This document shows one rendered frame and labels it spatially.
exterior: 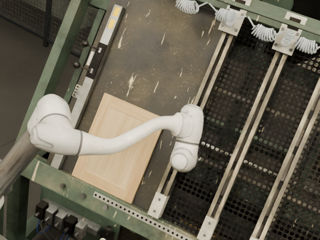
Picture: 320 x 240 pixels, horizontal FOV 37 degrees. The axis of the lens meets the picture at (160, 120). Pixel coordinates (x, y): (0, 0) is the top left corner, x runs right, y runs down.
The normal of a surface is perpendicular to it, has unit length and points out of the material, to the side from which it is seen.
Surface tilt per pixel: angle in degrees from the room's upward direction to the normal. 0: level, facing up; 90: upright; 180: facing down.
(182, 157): 54
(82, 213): 90
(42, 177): 60
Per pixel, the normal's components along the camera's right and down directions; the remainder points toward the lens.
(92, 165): -0.25, -0.04
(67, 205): -0.41, 0.43
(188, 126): 0.26, 0.09
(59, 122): 0.37, -0.69
